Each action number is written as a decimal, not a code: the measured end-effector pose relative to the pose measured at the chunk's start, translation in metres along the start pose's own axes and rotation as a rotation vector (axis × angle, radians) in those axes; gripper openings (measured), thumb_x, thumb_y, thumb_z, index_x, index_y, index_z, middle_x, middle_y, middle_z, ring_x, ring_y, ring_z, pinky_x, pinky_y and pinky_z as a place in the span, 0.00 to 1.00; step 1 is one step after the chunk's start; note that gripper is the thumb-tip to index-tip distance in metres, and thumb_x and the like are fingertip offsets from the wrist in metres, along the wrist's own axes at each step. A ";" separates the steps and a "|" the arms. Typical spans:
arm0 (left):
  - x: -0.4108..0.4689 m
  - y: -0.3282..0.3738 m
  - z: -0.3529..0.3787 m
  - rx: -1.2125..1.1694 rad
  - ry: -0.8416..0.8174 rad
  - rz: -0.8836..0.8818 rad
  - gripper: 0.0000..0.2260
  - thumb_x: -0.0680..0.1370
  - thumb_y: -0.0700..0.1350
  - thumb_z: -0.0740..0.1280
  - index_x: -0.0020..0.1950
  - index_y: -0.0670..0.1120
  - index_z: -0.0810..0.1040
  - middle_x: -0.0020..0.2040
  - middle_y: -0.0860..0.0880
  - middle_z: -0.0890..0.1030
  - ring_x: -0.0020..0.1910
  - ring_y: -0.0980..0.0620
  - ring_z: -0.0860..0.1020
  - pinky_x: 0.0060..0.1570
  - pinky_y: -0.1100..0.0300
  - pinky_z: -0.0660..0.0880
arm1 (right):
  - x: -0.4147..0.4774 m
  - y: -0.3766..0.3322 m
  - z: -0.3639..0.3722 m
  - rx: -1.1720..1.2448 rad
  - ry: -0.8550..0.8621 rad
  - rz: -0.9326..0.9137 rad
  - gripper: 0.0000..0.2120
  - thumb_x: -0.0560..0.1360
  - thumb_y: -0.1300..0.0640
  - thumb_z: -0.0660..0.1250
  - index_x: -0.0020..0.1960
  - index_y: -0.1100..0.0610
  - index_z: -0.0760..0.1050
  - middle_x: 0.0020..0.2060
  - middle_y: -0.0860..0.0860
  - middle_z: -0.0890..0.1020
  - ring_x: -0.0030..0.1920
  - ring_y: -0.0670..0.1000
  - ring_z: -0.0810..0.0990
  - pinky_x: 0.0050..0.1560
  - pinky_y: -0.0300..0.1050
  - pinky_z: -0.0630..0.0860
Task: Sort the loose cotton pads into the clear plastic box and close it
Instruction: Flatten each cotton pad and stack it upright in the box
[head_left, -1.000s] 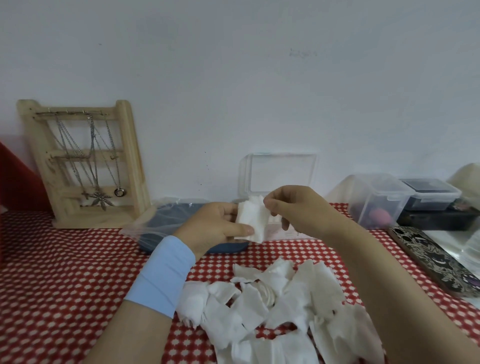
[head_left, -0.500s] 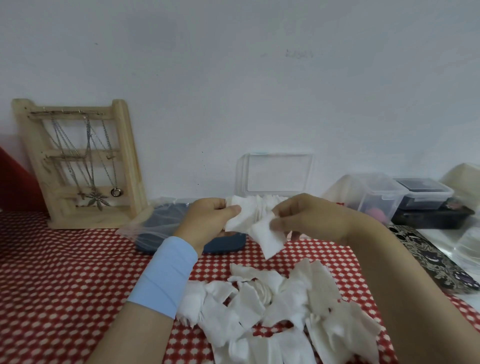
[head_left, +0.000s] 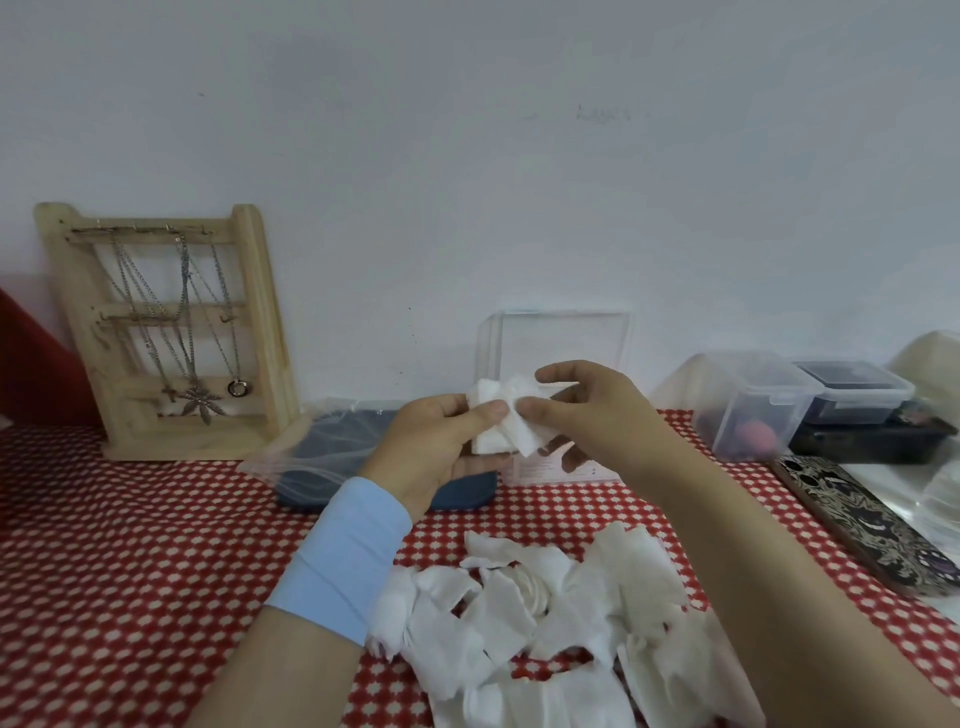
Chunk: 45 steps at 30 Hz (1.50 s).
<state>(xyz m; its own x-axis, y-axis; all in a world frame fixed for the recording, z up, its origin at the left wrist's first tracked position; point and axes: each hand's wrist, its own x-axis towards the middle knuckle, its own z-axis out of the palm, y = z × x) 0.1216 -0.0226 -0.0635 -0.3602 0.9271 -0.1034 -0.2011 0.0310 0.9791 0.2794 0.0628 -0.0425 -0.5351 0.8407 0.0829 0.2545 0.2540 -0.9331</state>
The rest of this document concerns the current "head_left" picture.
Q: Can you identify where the person's left hand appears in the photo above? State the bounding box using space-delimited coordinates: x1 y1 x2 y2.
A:
358 393 510 525

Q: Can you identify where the person's right hand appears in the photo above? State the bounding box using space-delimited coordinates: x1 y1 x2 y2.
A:
515 359 699 489

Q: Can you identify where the clear cotton pad box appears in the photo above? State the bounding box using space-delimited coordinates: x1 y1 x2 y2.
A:
477 309 635 485

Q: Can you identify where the white cloth square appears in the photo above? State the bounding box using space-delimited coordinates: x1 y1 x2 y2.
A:
466 372 583 459

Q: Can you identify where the clear plastic bag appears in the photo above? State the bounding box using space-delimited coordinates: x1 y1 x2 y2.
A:
238 401 406 504

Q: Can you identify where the pile of white cotton pads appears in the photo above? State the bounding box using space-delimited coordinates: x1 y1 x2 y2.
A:
365 522 766 728

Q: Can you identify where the person's left forearm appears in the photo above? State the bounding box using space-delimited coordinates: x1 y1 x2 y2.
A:
187 607 365 728

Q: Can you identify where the person's right forearm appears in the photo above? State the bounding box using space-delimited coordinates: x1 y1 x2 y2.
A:
637 449 960 728

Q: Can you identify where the black tray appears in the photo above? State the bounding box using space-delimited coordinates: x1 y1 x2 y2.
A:
788 416 960 465

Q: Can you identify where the dark blue pouch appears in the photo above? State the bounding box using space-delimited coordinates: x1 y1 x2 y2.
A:
273 410 499 515

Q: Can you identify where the light blue wristband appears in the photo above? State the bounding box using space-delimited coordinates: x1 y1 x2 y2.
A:
263 477 414 646

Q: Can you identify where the pink makeup sponge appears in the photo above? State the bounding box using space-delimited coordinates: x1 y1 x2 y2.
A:
733 419 780 454

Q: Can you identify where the clear lidded plastic container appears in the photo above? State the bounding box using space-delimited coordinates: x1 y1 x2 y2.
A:
650 350 825 463

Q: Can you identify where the wooden jewelry stand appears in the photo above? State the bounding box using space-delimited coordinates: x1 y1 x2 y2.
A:
35 202 301 461

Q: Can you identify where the clear container with black contents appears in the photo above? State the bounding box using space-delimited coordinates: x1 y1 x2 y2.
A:
794 361 916 427

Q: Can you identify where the phone with patterned case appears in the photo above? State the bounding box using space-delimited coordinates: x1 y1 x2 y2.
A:
768 455 960 598

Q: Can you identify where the red checkered tablecloth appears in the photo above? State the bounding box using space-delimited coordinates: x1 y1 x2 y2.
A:
0 408 960 728

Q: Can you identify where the beige plastic tub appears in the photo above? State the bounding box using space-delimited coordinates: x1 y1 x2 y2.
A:
888 329 960 406

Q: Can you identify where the clear plastic water bottle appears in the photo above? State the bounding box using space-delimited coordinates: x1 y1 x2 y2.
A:
918 457 960 534

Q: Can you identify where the red framed mirror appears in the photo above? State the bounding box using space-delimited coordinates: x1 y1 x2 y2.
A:
0 288 103 429

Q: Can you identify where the ring pendant necklace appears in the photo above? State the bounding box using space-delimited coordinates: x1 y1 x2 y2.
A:
209 239 253 399

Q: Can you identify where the leaf pendant necklace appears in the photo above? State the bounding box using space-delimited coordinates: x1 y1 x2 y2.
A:
173 232 226 427

